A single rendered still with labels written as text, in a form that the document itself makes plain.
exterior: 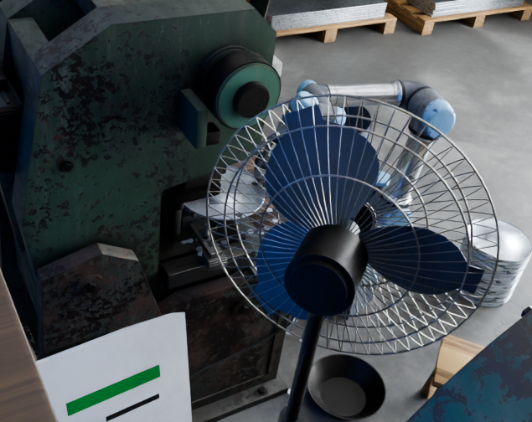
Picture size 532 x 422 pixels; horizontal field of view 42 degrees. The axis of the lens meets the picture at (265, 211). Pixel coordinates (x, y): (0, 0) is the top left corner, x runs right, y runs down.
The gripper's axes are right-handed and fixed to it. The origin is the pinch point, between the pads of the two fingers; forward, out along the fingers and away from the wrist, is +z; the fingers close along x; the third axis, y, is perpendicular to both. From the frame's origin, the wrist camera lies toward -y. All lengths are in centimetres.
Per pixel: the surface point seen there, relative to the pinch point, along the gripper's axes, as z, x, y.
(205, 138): -39, 20, -47
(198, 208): 5.9, 13.0, -20.0
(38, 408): -116, 18, -173
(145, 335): 30, 9, -55
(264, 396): 66, -42, -27
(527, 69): 31, -155, 320
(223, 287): 16.7, -5.3, -35.3
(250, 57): -59, 20, -38
